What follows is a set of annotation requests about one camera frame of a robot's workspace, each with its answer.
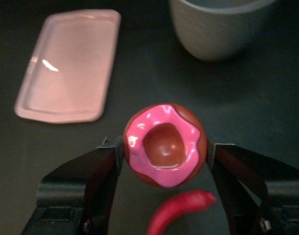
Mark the grey cup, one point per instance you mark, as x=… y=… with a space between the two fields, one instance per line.
x=220 y=27

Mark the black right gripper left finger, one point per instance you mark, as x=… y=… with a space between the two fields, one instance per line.
x=91 y=177

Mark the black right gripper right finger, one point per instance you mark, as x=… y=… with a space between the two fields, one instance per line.
x=245 y=180

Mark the pink frosted toy donut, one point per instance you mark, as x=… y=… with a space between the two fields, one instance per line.
x=165 y=143

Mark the pink rectangular plate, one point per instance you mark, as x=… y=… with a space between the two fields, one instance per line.
x=69 y=65

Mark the red toy chili pepper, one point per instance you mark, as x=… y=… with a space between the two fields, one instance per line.
x=176 y=211

